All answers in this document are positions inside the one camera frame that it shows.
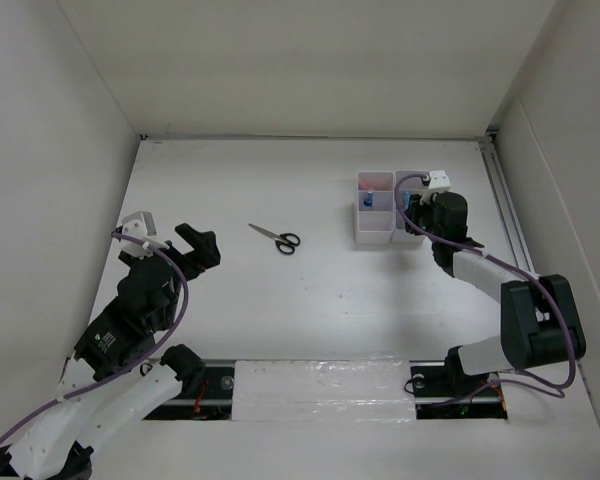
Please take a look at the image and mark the blue capped glue pen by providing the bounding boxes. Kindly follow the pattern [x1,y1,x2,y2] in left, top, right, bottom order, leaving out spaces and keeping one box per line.
[362,191,374,210]

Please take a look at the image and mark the black handled scissors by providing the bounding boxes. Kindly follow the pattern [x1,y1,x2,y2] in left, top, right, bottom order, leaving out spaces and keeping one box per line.
[249,223,301,256]

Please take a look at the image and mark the red highlighter pen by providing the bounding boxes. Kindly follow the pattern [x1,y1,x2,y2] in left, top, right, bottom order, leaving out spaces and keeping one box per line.
[358,180,383,193]

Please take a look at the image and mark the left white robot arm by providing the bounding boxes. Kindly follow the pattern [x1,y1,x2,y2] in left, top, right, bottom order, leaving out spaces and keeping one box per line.
[0,220,221,479]

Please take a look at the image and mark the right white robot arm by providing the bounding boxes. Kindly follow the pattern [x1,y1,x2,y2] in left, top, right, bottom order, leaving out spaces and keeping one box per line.
[399,191,586,398]

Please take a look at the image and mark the right white compartment container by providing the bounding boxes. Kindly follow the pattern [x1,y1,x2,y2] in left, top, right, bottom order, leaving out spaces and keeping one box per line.
[390,169,434,245]

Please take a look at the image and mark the white compartment container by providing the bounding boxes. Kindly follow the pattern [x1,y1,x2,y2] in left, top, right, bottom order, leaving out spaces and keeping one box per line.
[354,171,395,245]
[390,169,434,245]

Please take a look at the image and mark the left white compartment container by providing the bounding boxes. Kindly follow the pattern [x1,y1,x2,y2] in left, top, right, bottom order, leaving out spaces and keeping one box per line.
[354,171,395,245]

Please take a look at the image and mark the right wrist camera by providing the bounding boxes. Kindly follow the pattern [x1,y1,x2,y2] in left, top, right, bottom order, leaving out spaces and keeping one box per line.
[426,170,451,193]

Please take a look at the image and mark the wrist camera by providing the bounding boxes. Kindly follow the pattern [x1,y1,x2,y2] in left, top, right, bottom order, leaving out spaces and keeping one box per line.
[426,170,451,193]
[113,211,157,258]

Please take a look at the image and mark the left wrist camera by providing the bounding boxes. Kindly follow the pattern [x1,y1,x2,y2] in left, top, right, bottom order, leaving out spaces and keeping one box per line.
[113,211,157,258]

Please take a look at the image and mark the aluminium side rail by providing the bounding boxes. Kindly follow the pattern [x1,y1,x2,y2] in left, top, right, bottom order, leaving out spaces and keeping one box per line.
[478,131,535,271]

